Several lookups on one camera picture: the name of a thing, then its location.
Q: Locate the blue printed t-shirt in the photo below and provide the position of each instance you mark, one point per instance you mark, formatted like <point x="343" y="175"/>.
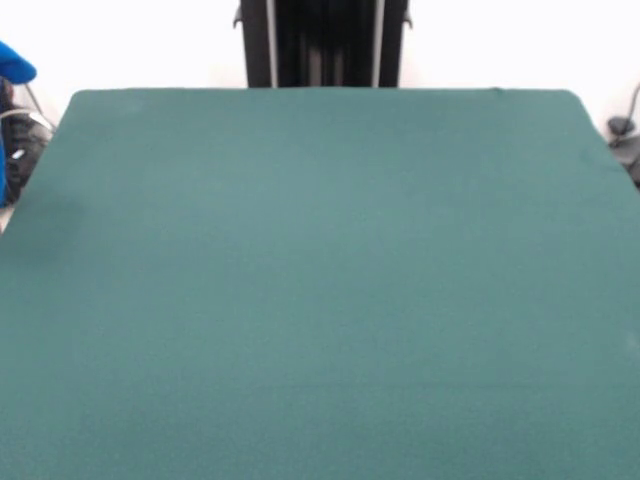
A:
<point x="15" y="62"/>

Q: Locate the dark green table cloth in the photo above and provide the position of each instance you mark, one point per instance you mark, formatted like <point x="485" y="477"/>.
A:
<point x="325" y="275"/>

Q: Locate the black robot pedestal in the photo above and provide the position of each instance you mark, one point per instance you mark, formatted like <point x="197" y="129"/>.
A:
<point x="325" y="45"/>

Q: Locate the dark stand base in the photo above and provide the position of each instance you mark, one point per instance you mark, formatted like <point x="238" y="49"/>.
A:
<point x="25" y="145"/>
<point x="620" y="125"/>

